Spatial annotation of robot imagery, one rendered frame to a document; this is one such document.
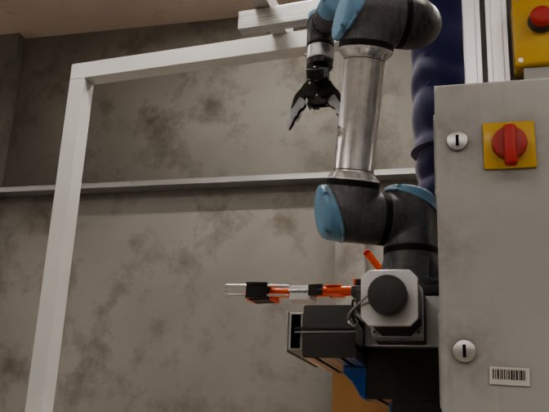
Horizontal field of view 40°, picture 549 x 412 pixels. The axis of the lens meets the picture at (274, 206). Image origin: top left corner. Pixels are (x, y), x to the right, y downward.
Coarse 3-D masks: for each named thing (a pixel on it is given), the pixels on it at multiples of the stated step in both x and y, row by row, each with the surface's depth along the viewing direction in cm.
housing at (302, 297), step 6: (294, 288) 233; (300, 288) 232; (306, 288) 232; (294, 294) 232; (300, 294) 232; (306, 294) 231; (294, 300) 233; (300, 300) 233; (306, 300) 232; (312, 300) 232
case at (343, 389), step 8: (336, 376) 203; (344, 376) 202; (336, 384) 202; (344, 384) 201; (352, 384) 200; (336, 392) 201; (344, 392) 201; (352, 392) 200; (336, 400) 201; (344, 400) 200; (352, 400) 199; (360, 400) 198; (336, 408) 200; (344, 408) 199; (352, 408) 199; (360, 408) 198; (368, 408) 197; (376, 408) 196; (384, 408) 196
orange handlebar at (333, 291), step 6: (288, 288) 235; (324, 288) 230; (330, 288) 229; (336, 288) 228; (342, 288) 228; (348, 288) 227; (288, 294) 234; (324, 294) 233; (330, 294) 229; (336, 294) 228; (342, 294) 230; (348, 294) 231
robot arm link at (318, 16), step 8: (320, 0) 195; (328, 0) 193; (336, 0) 193; (320, 8) 195; (328, 8) 192; (336, 8) 192; (320, 16) 196; (328, 16) 194; (312, 24) 202; (320, 24) 199; (328, 24) 197; (320, 32) 201; (328, 32) 201
